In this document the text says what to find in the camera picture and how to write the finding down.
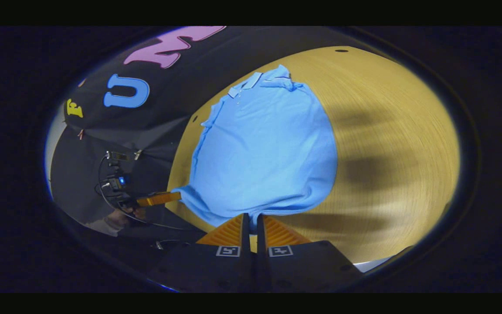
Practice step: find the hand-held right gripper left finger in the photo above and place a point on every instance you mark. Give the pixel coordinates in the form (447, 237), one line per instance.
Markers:
(222, 266)

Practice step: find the light blue T-shirt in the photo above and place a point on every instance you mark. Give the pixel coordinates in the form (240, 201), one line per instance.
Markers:
(264, 148)

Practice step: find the small orange clip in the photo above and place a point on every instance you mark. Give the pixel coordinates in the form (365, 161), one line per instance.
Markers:
(80, 134)

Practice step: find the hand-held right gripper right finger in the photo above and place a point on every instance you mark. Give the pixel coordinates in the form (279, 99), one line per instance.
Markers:
(294, 266)

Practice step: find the small silver clip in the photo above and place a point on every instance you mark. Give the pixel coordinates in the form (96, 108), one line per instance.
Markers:
(137, 154)

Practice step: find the black backdrop cloth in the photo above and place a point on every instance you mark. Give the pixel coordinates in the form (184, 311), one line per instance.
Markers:
(168, 113)

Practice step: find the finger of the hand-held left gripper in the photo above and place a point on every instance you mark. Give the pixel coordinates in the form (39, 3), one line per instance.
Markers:
(159, 199)

